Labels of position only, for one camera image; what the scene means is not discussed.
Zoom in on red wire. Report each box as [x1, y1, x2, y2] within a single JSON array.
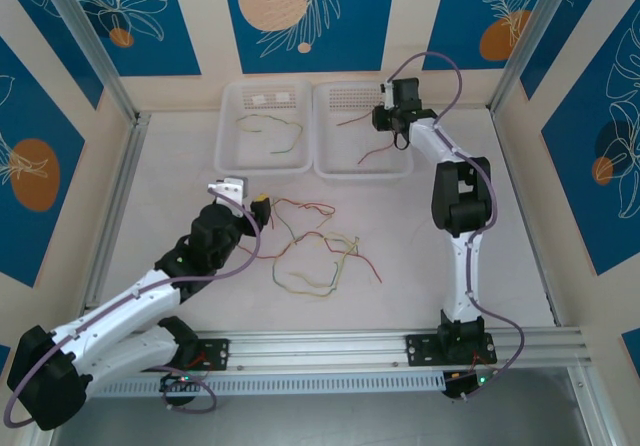
[[273, 196, 336, 229], [336, 110, 397, 166], [238, 230, 384, 285]]

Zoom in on white plastic basket plain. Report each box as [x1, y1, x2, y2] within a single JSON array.
[[311, 81, 416, 183]]

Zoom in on white plastic basket with stickers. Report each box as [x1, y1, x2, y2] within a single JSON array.
[[213, 79, 314, 178]]

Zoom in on grey metal panel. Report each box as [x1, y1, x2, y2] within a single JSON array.
[[48, 394, 602, 446]]

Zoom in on left wrist camera box silver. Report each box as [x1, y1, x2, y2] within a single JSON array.
[[206, 176, 250, 218]]

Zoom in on aluminium side rail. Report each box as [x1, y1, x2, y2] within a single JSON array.
[[82, 112, 152, 320], [490, 110, 562, 328]]

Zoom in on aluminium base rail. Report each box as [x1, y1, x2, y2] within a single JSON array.
[[79, 326, 594, 381]]

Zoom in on aluminium frame post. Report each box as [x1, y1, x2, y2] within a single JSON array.
[[36, 0, 140, 123], [487, 0, 575, 113]]

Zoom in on white slotted cable duct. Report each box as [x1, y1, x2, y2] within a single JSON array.
[[92, 371, 449, 399]]

